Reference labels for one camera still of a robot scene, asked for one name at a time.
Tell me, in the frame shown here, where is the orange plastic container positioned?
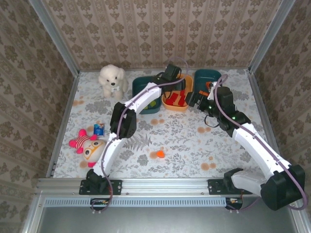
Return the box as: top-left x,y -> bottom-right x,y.
160,74 -> 194,113

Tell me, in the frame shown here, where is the teal plastic container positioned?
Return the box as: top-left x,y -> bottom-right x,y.
132,75 -> 163,115
193,69 -> 222,106

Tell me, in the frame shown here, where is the white plush dog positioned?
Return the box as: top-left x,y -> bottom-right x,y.
98,64 -> 129,100

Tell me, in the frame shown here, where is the small blue box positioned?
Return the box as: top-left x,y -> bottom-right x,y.
93,123 -> 105,136

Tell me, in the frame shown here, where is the pink plush doll with glasses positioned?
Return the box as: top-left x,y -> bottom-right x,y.
68,128 -> 107,168

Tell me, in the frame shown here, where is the steel lower panel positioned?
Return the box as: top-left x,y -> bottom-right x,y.
23,195 -> 311,233

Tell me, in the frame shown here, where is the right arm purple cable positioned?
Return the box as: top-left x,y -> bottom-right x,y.
206,74 -> 307,214

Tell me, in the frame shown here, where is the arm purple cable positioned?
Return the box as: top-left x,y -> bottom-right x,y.
91,57 -> 190,216
206,74 -> 307,214

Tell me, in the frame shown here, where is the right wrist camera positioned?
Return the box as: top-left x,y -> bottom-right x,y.
206,81 -> 218,100

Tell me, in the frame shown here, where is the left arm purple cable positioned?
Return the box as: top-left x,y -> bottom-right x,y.
91,57 -> 190,216

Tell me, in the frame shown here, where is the aluminium side rail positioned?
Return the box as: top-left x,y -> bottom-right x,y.
246,69 -> 289,177
45,71 -> 81,178

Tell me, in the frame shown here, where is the aluminium frame post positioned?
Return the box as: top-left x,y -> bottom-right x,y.
247,0 -> 296,73
28,0 -> 80,76

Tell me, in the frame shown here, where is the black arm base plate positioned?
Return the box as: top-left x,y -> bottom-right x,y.
207,179 -> 253,196
79,179 -> 122,196

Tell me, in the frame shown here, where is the aluminium front rail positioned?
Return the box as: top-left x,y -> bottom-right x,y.
36,178 -> 299,196

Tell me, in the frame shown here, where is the black cable port with wires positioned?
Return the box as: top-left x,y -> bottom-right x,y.
225,197 -> 243,210
90,198 -> 113,212

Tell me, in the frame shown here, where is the grey slotted cable duct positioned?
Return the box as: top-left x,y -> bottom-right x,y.
45,198 -> 228,207

